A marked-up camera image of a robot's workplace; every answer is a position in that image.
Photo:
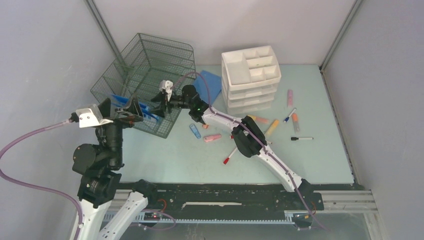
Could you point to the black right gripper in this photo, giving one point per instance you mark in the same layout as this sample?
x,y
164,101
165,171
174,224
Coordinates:
x,y
161,111

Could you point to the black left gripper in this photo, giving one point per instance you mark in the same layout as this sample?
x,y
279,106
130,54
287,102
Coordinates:
x,y
135,114

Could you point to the blue folder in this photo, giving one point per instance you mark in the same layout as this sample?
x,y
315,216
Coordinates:
x,y
152,118
208,87
120,101

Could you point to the white plastic drawer organizer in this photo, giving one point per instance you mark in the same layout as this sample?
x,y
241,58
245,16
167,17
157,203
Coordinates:
x,y
249,79

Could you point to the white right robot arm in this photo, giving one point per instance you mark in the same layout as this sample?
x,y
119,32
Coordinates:
x,y
249,139

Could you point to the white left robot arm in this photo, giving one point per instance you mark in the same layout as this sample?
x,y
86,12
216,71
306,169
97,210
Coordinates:
x,y
98,165

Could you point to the blue transparent correction tape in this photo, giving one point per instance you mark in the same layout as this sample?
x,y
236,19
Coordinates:
x,y
195,131

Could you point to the pink correction tape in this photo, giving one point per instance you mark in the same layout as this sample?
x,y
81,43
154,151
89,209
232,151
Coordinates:
x,y
211,138

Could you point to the red cap marker lower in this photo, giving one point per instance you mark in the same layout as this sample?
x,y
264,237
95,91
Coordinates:
x,y
230,155

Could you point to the yellow pink highlighter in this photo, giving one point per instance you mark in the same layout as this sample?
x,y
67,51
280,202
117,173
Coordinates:
x,y
259,119

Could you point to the blue cap whiteboard marker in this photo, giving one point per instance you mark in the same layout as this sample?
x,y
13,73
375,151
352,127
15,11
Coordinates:
x,y
290,115

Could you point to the orange grey highlighter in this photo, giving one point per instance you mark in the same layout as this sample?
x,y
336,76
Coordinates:
x,y
295,122

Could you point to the black cap marker right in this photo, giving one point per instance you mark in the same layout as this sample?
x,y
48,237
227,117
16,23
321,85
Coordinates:
x,y
293,138

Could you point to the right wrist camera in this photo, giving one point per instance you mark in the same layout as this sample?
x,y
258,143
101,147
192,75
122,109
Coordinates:
x,y
166,85

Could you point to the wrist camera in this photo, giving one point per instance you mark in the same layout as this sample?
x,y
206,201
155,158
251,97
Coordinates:
x,y
89,117
166,85

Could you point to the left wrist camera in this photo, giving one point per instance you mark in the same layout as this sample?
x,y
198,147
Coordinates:
x,y
89,117

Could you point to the green wire mesh rack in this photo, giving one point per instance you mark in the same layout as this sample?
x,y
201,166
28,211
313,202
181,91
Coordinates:
x,y
147,60

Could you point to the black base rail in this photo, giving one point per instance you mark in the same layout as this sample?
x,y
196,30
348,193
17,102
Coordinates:
x,y
254,203

